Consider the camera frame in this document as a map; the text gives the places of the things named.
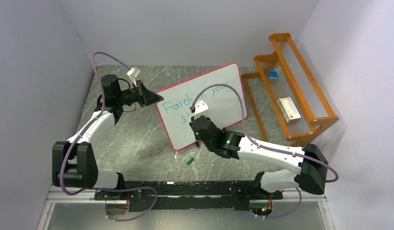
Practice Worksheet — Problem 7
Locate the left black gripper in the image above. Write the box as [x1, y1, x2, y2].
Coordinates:
[117, 80, 163, 108]

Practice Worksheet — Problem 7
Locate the green marker cap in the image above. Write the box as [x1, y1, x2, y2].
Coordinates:
[186, 157, 194, 165]

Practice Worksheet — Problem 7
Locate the pink-framed whiteboard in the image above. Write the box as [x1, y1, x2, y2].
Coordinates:
[156, 63, 247, 150]

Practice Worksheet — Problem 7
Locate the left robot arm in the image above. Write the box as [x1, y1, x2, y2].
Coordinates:
[52, 74, 163, 199]

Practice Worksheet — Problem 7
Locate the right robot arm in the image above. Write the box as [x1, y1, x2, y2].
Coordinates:
[189, 116, 328, 198]

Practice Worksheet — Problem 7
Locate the blue eraser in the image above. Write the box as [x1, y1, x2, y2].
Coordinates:
[268, 71, 279, 80]

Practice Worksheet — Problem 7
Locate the white red box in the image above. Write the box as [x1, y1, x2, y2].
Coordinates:
[278, 97, 301, 123]

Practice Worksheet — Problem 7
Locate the orange wooden tiered rack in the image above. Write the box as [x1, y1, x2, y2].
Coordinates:
[242, 33, 338, 147]

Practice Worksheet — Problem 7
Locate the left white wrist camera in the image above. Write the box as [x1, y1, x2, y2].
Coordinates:
[127, 67, 140, 87]

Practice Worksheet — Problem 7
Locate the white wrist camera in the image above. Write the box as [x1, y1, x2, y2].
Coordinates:
[127, 67, 140, 87]
[193, 100, 209, 120]

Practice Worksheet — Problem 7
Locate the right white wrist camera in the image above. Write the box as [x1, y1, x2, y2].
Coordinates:
[193, 100, 209, 120]

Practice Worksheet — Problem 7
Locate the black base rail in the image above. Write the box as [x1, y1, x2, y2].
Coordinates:
[94, 181, 283, 212]

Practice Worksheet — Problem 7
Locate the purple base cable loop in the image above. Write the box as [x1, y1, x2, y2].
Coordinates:
[98, 186, 158, 222]

